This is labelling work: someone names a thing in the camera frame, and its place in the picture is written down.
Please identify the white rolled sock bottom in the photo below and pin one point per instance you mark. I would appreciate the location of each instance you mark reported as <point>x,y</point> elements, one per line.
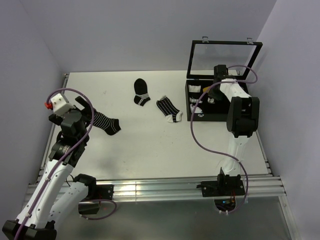
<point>195,109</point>

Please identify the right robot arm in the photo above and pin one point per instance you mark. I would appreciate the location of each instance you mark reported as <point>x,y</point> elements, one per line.
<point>242,117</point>

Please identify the black pinstriped sock white toe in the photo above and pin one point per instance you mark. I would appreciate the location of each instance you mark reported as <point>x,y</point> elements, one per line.
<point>171,113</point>

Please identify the black compartment storage box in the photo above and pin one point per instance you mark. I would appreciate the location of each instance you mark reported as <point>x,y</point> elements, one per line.
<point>212,112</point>

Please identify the aluminium frame rail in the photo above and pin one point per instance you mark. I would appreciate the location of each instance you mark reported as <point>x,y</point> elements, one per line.
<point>180,189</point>

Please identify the white rolled sock top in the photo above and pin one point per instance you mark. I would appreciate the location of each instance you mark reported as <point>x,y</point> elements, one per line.
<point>194,88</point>

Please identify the glass box lid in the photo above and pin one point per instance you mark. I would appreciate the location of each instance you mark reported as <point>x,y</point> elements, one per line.
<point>238,56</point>

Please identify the white rolled sock middle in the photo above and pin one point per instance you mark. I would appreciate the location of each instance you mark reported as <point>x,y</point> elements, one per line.
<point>194,100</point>

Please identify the white rolled sock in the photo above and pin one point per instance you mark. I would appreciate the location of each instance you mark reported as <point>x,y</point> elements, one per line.
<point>194,88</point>
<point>195,109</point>
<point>194,100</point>

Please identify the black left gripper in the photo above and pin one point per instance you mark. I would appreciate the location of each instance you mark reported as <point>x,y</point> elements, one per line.
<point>86,112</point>

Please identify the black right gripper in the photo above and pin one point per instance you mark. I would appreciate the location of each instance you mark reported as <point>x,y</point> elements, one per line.
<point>217,97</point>

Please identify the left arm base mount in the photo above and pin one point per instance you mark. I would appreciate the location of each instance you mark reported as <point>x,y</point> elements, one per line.
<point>92,203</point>

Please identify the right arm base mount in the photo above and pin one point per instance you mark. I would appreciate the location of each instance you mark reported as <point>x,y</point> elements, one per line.
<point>225,186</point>

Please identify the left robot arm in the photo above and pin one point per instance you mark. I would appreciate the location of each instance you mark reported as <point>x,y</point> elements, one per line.
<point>40,217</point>

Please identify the black sock with striped cuff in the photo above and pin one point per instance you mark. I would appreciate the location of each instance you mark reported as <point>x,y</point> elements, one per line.
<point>141,92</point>

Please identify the yellow rolled sock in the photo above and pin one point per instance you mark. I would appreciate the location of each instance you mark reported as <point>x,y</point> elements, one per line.
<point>206,89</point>

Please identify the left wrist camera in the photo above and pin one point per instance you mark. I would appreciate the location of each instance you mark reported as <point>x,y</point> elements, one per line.
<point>59,104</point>

